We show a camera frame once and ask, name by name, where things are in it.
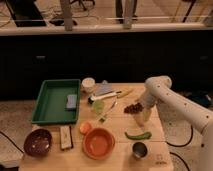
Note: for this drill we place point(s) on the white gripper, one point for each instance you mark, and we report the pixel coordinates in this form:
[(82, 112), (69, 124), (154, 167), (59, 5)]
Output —
[(148, 101)]

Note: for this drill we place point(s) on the dark red grape bunch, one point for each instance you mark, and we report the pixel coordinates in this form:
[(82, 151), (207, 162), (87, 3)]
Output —
[(133, 108)]

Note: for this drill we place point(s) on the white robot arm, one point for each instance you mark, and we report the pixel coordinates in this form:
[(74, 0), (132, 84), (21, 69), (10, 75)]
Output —
[(159, 87)]

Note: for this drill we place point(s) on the red orange bowl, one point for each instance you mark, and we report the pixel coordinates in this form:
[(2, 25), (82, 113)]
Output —
[(98, 143)]

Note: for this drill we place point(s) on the dark purple bowl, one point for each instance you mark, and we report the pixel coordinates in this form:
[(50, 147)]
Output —
[(38, 143)]

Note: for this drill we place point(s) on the yellow banana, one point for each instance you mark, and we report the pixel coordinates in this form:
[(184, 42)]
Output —
[(125, 92)]

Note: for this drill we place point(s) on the small metal cup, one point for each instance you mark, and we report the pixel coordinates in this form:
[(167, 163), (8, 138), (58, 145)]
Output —
[(139, 150)]

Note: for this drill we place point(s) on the small metal fork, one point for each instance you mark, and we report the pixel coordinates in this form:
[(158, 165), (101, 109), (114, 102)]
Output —
[(104, 116)]

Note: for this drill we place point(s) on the grey blue cloth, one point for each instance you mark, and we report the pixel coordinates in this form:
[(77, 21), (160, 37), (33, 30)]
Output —
[(103, 88)]

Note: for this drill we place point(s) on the orange carrot piece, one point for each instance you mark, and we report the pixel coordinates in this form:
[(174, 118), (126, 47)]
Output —
[(85, 127)]

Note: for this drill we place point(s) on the white small cup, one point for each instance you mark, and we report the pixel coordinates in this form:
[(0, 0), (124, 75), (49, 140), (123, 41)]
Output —
[(88, 84)]

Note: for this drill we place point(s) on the blue sponge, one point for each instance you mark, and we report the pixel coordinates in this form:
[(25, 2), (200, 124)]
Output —
[(71, 102)]

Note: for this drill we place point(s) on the white chocolate bar box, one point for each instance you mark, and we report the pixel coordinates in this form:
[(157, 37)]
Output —
[(65, 138)]

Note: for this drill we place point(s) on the green plastic tray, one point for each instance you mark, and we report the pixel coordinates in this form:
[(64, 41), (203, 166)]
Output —
[(50, 106)]

